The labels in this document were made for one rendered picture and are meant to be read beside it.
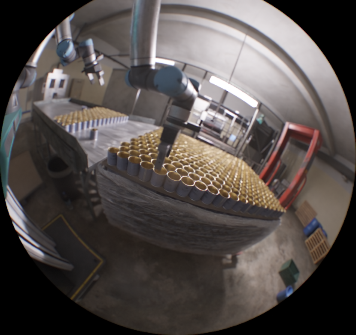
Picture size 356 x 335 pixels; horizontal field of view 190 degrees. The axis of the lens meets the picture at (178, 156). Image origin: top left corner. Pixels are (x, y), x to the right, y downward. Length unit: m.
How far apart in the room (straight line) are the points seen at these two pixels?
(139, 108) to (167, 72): 3.23
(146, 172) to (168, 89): 0.37
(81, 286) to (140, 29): 1.46
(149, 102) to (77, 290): 3.84
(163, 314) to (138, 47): 1.88
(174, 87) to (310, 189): 9.11
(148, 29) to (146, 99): 3.14
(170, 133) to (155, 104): 2.96
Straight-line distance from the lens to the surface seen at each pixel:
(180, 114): 0.36
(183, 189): 0.50
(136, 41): 0.35
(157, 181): 0.50
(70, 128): 1.09
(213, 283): 1.83
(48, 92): 5.57
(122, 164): 0.56
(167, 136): 0.34
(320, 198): 8.83
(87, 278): 1.21
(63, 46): 0.63
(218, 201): 0.57
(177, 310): 1.64
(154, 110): 3.27
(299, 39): 3.89
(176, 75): 0.26
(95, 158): 0.71
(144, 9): 0.37
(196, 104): 3.54
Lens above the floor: 1.46
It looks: 22 degrees down
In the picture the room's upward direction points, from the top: 24 degrees clockwise
